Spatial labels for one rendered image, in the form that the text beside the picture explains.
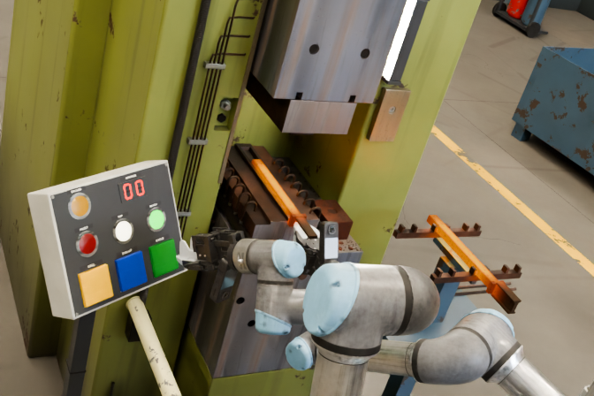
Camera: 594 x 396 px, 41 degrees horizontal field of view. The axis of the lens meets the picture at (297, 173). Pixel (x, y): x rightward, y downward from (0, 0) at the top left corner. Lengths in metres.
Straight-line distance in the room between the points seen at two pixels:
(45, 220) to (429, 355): 0.86
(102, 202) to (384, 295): 0.77
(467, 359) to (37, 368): 1.76
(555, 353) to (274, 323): 2.53
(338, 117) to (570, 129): 3.96
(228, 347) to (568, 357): 2.09
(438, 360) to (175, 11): 1.00
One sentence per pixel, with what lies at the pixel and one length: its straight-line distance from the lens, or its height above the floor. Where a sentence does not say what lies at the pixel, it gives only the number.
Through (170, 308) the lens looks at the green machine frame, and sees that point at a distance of 2.47.
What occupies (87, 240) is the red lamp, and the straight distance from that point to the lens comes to 1.79.
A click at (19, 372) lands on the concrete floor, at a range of 3.05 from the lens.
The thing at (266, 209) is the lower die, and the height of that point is 0.99.
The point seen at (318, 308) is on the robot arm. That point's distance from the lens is 1.28.
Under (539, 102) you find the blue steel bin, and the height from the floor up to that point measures 0.35.
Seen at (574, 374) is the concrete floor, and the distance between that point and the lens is 3.96.
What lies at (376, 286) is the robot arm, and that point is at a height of 1.43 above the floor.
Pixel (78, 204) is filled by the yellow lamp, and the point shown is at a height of 1.17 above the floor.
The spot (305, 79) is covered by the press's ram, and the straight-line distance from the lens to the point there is 2.00.
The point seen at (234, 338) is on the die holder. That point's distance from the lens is 2.36.
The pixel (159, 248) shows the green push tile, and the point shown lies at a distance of 1.92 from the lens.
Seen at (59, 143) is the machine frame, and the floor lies 0.90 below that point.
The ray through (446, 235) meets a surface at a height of 1.00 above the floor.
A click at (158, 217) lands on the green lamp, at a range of 1.92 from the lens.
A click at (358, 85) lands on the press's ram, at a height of 1.42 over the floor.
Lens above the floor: 2.13
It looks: 27 degrees down
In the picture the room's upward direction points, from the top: 17 degrees clockwise
